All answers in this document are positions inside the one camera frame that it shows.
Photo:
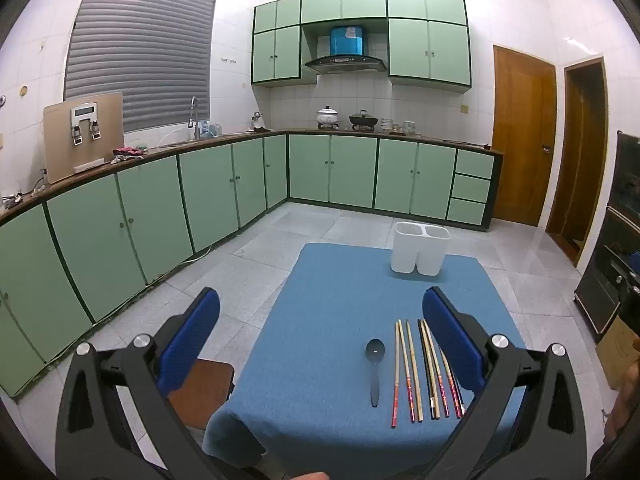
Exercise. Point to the white utensil holder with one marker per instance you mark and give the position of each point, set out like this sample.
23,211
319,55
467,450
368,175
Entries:
417,252

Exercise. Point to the glass bowl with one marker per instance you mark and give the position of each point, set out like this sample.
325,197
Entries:
409,126

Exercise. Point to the wooden stool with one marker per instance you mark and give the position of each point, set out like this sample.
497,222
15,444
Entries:
205,390

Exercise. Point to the black chopstick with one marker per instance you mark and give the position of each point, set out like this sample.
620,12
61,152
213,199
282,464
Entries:
426,372
462,408

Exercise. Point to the white cooking pot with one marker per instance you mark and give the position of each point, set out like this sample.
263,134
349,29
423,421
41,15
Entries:
328,116

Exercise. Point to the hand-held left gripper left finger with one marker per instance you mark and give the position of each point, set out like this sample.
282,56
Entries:
192,340

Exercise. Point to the black range hood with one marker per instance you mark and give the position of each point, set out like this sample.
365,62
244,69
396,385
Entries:
345,63

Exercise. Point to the red cloth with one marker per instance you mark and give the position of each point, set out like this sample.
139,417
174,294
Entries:
129,151

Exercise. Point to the black plastic spoon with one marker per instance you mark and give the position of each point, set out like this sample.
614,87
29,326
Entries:
375,350

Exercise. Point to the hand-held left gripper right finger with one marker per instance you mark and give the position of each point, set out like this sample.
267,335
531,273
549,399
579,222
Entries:
450,340

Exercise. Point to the green wall cabinets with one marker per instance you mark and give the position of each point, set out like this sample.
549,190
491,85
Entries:
435,50

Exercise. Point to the grey window blind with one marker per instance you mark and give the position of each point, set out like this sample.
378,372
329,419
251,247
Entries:
140,50

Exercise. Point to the black cabinet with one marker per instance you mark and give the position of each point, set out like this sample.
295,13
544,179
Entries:
610,270

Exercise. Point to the steel kettle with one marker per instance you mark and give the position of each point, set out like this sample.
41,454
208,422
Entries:
257,121

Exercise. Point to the black wok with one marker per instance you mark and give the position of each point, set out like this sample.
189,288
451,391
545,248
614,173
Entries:
364,120

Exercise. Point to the stack of small bowls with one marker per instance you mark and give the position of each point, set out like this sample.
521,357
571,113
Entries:
386,124

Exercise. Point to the wooden door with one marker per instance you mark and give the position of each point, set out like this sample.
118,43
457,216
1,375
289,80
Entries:
522,135

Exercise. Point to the cardboard panel with brackets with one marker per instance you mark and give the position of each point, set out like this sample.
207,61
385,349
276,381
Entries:
57,140

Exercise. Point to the blue tablecloth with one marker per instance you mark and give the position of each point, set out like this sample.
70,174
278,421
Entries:
325,310

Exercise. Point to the steel sink faucet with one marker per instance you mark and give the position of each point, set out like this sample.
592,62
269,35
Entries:
194,110

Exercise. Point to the cardboard box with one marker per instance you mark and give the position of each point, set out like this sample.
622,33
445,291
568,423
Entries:
620,355

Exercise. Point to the plain wooden chopstick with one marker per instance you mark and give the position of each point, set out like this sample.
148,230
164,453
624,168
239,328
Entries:
434,392

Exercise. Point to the green base cabinets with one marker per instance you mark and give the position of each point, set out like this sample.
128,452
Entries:
100,230

